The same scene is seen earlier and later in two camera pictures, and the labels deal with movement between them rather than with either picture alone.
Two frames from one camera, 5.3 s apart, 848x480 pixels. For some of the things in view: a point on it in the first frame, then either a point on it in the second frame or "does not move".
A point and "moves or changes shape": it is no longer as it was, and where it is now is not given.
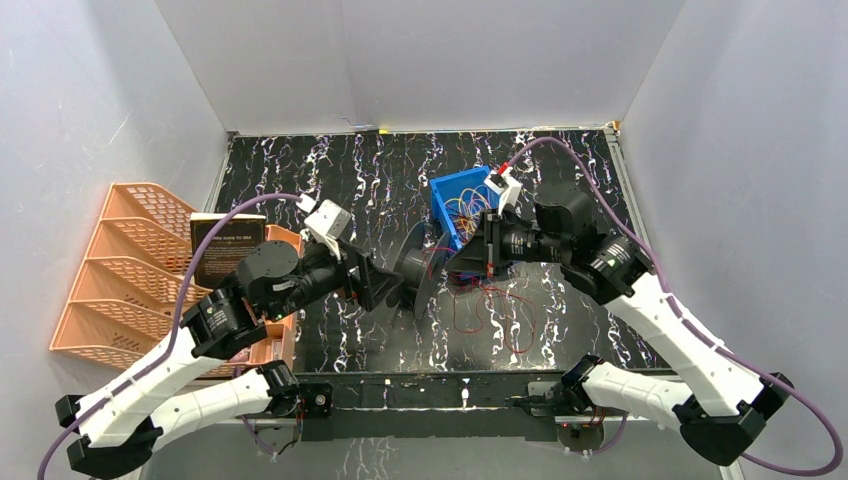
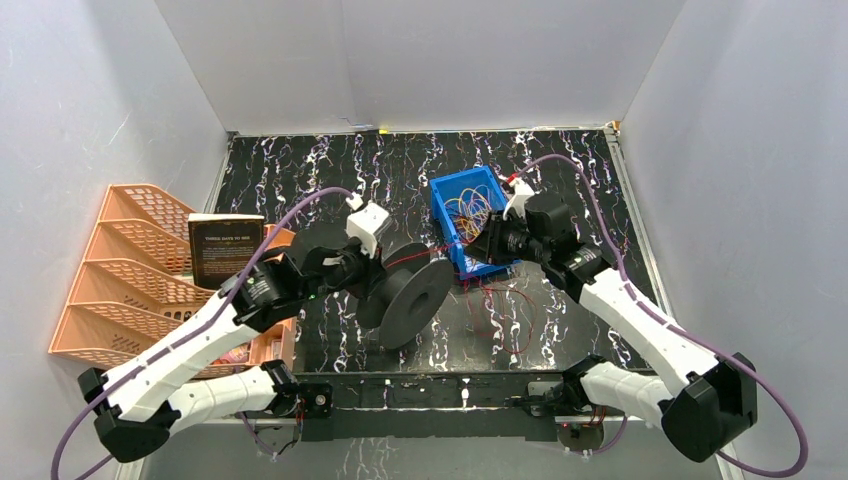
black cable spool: [419, 268] moves or changes shape
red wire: [454, 294] -> [482, 284]
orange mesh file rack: [135, 286] does not move
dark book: [230, 244] does not move
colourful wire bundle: [466, 210] does not move
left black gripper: [361, 273] does not move
